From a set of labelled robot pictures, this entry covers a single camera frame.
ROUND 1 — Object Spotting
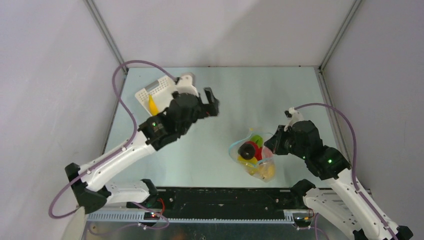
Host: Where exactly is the red round fruit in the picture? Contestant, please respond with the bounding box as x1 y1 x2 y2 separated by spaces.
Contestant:
237 141 262 161

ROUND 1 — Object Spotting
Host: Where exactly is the yellow green fruit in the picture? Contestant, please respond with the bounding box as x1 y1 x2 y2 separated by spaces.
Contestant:
237 155 258 168

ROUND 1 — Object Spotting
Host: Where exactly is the yellow banana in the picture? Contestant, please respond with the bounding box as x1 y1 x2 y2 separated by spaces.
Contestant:
148 94 159 116

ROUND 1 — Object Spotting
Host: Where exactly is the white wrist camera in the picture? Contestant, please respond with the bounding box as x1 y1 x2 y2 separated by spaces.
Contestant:
284 107 305 132
175 72 199 97

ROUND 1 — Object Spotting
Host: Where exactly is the green star fruit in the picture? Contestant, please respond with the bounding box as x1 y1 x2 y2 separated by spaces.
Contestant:
250 134 264 148

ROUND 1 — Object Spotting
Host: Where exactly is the white perforated plastic basket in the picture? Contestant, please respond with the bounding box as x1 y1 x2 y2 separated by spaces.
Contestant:
134 75 179 116

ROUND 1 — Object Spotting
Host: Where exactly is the clear zip bag blue zipper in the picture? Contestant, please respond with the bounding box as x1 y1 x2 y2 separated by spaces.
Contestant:
228 128 276 183

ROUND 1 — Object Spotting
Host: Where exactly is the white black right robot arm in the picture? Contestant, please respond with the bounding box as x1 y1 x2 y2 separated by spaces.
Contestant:
264 120 414 240

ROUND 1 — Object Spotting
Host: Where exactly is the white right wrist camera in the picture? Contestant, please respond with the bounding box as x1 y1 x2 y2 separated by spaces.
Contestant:
284 107 305 132

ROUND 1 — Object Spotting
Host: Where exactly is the dark purple fruit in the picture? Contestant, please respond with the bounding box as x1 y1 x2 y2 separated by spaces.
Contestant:
237 142 256 160

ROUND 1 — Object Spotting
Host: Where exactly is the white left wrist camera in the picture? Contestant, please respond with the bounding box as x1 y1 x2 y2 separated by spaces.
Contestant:
175 72 199 97

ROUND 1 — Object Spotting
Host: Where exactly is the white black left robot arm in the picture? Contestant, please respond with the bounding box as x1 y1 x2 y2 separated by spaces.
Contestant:
64 87 220 214

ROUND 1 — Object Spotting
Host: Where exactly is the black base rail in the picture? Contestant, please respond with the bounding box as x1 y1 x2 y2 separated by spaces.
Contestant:
140 187 308 220

